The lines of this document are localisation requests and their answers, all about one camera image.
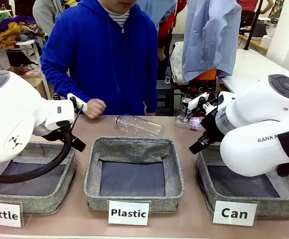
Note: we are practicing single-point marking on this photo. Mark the person right hand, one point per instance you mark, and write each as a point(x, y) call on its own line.
point(94, 108)

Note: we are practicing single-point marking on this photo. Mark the white side table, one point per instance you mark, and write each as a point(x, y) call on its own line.
point(249, 67)

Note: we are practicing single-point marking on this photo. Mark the mustard yellow cloth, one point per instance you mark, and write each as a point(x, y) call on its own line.
point(2, 37)

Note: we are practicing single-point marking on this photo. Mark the grey fabric basket can label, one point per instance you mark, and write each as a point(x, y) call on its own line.
point(271, 206)

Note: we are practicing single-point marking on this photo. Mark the red garment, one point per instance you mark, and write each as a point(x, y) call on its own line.
point(167, 25)

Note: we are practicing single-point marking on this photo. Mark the black stool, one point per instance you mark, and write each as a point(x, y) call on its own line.
point(165, 97)

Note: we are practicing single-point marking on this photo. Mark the black pole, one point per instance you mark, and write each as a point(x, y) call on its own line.
point(253, 25)

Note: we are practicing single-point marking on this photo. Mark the cardboard box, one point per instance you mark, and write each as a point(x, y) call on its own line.
point(32, 79)

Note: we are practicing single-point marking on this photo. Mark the white sign reading Bottle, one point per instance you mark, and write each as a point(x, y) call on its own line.
point(2, 214)

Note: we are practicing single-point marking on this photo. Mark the clear empty plastic bottle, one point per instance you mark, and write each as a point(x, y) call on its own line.
point(139, 127)

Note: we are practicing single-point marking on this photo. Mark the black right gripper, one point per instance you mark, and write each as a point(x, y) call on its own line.
point(213, 127)

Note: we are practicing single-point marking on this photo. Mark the bottle with pink label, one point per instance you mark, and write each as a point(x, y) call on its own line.
point(193, 123)

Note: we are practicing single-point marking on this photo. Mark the hanging light blue shirt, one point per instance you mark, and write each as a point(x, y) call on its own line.
point(209, 42)

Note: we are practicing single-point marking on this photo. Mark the white sign reading Can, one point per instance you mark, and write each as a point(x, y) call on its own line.
point(234, 213)

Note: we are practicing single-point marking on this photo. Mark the white plastic bag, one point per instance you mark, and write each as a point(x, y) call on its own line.
point(177, 62)

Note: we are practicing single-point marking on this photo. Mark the orange garment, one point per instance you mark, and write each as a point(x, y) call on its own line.
point(208, 74)

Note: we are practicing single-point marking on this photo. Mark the person blurred face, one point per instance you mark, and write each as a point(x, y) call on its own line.
point(124, 5)

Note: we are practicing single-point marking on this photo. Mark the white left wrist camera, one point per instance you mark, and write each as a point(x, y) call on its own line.
point(81, 105)

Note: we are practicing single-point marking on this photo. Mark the grey fabric basket plastic label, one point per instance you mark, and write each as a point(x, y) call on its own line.
point(134, 199)

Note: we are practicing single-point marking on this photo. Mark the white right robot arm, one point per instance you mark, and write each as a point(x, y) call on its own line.
point(246, 154)

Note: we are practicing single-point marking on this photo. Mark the person in blue hoodie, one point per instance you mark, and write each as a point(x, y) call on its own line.
point(97, 62)

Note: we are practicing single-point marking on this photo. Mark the red floral black skirt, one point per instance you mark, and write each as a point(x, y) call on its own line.
point(203, 87)

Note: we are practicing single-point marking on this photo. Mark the white sign reading Plastic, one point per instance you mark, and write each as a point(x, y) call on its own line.
point(128, 212)

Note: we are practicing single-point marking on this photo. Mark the small water bottle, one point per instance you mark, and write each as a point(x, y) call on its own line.
point(168, 76)

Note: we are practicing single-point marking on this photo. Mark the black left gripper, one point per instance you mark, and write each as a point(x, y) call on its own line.
point(79, 145)

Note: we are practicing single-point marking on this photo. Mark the grey fabric basket bottle label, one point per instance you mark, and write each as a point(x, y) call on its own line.
point(35, 199)

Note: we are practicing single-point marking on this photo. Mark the purple cloth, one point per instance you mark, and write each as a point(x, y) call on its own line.
point(10, 22)

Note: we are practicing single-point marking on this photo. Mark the striped white shirt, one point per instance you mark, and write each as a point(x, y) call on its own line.
point(119, 18)

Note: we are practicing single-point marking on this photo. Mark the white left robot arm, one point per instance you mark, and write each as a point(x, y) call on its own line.
point(10, 112)

